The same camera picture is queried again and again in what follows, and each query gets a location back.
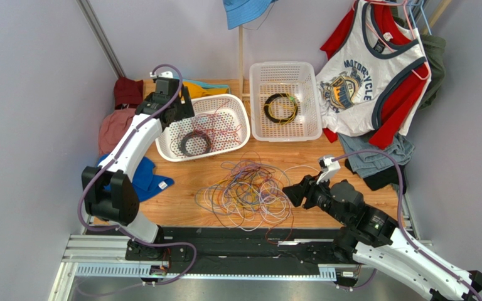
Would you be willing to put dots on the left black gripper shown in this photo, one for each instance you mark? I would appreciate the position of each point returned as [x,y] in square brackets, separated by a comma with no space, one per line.
[184,109]

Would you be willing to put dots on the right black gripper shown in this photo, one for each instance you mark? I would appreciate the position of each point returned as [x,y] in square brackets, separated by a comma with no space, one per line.
[306,194]

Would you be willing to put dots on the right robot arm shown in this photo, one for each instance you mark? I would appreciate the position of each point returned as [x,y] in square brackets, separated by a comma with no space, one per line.
[371,237]

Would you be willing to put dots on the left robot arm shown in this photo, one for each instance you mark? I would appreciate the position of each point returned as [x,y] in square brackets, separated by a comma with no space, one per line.
[108,193]

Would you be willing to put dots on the orange cloth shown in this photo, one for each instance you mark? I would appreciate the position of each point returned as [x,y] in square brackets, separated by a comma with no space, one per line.
[207,89]

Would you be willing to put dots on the rounded white plastic basket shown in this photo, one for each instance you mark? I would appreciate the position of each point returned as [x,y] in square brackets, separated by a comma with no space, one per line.
[220,125]

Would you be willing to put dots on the maroon cloth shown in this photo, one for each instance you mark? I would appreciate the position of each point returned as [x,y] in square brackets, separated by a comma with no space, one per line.
[128,93]

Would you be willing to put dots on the pink cloth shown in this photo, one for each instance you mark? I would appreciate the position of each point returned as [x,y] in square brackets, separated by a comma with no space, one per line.
[113,128]

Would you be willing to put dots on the grey denim garment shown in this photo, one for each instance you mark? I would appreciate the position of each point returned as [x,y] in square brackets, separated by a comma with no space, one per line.
[369,163]

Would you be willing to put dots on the blue cloth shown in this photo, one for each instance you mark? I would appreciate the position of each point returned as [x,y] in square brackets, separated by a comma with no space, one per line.
[146,183]

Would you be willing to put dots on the black garment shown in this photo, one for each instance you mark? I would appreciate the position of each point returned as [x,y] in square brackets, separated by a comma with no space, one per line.
[382,178]

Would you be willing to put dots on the light blue bucket hat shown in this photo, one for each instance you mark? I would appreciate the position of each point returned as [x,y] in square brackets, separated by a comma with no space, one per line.
[239,12]

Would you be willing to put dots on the rectangular white plastic basket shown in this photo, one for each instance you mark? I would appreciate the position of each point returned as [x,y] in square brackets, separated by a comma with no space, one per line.
[284,102]

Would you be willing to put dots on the white motorcycle tank top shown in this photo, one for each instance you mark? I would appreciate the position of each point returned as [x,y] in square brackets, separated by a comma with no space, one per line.
[362,83]

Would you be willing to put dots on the red shirt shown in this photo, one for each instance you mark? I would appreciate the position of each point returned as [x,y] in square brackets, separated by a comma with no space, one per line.
[395,112]

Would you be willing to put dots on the dark green garment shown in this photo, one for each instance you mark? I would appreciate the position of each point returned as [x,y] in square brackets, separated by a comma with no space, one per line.
[400,99]

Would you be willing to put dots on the pink clothes hanger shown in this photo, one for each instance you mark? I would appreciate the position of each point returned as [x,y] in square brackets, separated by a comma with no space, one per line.
[398,40]

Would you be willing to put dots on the wooden rack pole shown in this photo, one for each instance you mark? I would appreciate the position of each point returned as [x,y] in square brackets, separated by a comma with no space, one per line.
[432,11]

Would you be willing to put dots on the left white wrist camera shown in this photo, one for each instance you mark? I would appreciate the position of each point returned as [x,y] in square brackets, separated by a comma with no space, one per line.
[165,74]

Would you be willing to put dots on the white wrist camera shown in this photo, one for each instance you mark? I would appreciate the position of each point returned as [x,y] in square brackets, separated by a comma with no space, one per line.
[165,74]
[329,167]

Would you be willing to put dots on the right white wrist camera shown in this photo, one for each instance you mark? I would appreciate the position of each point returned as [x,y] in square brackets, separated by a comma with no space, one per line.
[329,167]

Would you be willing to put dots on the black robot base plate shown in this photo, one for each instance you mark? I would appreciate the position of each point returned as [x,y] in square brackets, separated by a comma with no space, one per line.
[312,244]

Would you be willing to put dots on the metal corner rail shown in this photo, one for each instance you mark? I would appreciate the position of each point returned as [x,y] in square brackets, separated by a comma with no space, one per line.
[97,29]

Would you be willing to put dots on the aluminium slotted rail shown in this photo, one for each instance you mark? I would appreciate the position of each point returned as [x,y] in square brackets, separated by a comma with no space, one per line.
[109,256]

